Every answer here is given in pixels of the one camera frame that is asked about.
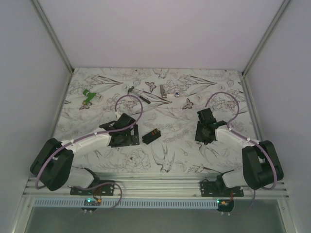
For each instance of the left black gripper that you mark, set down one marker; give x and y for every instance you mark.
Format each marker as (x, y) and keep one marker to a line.
(132, 140)

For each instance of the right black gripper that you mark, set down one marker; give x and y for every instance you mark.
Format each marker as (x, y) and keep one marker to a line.
(198, 137)

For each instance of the black fuse box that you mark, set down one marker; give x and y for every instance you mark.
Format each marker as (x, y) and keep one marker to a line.
(151, 136)

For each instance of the grey metal clip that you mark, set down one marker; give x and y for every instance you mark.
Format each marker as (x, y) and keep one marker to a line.
(163, 91)

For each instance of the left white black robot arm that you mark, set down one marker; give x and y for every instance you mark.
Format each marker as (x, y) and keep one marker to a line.
(53, 167)

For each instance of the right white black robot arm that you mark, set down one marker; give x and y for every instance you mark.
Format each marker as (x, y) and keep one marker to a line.
(260, 163)

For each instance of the floral printed table mat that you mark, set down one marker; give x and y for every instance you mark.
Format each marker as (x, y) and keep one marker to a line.
(175, 151)

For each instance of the small black hammer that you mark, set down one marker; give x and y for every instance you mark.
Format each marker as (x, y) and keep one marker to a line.
(133, 91)

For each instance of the green plastic connector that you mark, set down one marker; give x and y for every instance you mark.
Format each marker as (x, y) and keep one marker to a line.
(89, 97)

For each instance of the right small circuit board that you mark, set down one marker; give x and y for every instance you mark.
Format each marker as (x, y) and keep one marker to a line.
(225, 206)

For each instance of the small circuit board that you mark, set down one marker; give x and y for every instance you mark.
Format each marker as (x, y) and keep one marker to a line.
(225, 206)
(92, 202)

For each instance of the left small circuit board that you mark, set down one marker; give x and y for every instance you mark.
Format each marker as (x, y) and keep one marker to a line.
(92, 202)

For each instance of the aluminium rail frame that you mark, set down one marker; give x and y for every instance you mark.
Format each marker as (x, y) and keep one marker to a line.
(138, 187)

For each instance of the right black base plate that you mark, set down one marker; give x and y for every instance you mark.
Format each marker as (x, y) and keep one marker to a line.
(217, 188)

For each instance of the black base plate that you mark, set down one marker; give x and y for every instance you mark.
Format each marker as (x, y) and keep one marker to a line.
(217, 188)
(104, 190)

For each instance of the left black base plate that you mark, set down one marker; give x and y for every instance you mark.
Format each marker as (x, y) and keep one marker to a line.
(104, 190)

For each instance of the white slotted cable duct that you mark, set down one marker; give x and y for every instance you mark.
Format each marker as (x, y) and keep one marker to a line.
(129, 203)

